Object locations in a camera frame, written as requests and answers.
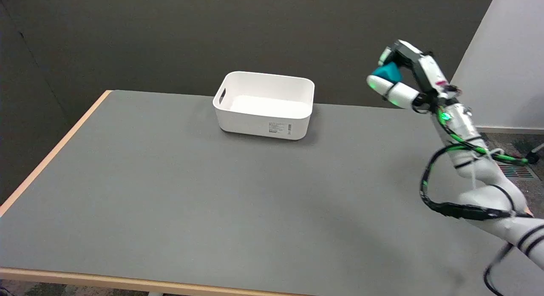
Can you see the blue wooden cube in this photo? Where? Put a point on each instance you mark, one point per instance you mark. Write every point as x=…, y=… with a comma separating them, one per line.
x=389, y=72

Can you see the floor vent grille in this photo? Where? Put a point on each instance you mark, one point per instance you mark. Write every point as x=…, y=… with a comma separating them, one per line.
x=515, y=171

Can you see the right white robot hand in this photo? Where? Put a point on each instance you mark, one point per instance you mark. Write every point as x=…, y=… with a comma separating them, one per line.
x=427, y=72

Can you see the white plastic box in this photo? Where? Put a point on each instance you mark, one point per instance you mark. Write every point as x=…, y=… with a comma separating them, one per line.
x=264, y=104

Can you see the grey table with wooden edge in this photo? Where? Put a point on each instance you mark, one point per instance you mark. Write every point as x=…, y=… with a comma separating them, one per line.
x=212, y=194

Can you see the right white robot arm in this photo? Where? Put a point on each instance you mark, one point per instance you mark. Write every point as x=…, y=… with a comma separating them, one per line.
x=488, y=177

